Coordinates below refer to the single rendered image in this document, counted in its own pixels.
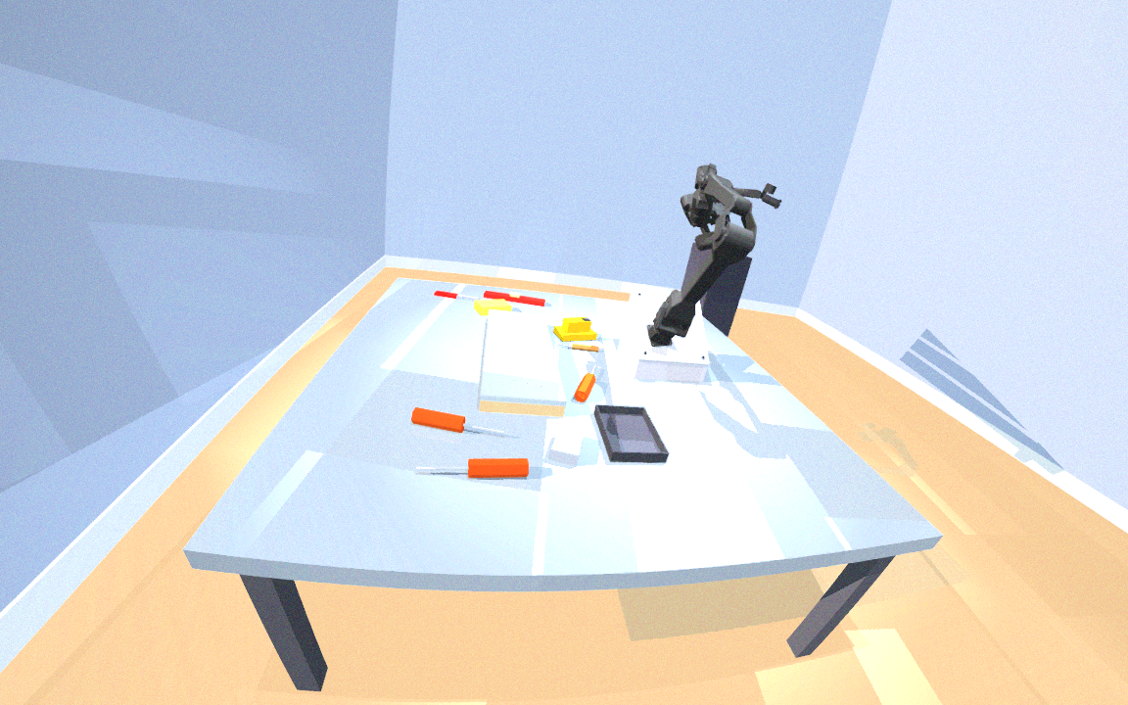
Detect red flat bar with white rectangle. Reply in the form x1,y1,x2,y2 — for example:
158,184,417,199
484,291,545,306

